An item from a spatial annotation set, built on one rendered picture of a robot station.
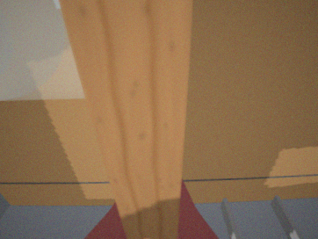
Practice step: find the grey rectangular rack frame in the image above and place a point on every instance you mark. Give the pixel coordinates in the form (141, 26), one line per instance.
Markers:
(253, 219)

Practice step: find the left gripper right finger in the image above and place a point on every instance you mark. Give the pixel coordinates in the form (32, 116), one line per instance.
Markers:
(191, 225)

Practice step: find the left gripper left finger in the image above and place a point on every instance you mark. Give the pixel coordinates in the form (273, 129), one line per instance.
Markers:
(110, 227)

